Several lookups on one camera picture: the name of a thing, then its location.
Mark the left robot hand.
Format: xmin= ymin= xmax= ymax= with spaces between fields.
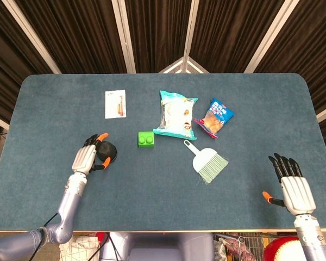
xmin=71 ymin=132 xmax=111 ymax=175

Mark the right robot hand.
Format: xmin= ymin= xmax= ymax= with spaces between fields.
xmin=262 ymin=152 xmax=317 ymax=217

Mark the black round object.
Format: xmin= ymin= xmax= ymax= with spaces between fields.
xmin=95 ymin=141 xmax=118 ymax=165

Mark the white hand brush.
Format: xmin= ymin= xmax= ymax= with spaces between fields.
xmin=183 ymin=139 xmax=229 ymax=185

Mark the red and white ball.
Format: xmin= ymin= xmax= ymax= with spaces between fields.
xmin=262 ymin=235 xmax=306 ymax=261

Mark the white picture card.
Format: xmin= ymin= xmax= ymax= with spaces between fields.
xmin=104 ymin=89 xmax=127 ymax=120

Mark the green building block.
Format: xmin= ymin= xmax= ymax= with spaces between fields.
xmin=137 ymin=130 xmax=156 ymax=149

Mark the white checked cloth bag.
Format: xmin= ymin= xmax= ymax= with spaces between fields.
xmin=59 ymin=235 xmax=101 ymax=261

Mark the teal snack bag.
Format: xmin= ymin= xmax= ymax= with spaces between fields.
xmin=152 ymin=90 xmax=198 ymax=141

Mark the blue snack bag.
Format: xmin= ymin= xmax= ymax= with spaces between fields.
xmin=193 ymin=97 xmax=235 ymax=140

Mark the grey robot torso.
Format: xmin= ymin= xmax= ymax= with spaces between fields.
xmin=108 ymin=232 xmax=215 ymax=261

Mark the brown curtain panel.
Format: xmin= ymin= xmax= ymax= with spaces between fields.
xmin=124 ymin=0 xmax=193 ymax=73
xmin=256 ymin=0 xmax=326 ymax=115
xmin=0 ymin=0 xmax=55 ymax=123
xmin=189 ymin=0 xmax=285 ymax=73
xmin=15 ymin=0 xmax=128 ymax=74

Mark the metal wire basket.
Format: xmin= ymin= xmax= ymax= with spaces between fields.
xmin=214 ymin=232 xmax=274 ymax=261

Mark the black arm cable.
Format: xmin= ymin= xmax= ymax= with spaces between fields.
xmin=29 ymin=213 xmax=59 ymax=261

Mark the white screen bottom rail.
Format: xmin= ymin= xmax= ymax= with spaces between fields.
xmin=186 ymin=57 xmax=209 ymax=74
xmin=159 ymin=57 xmax=184 ymax=74

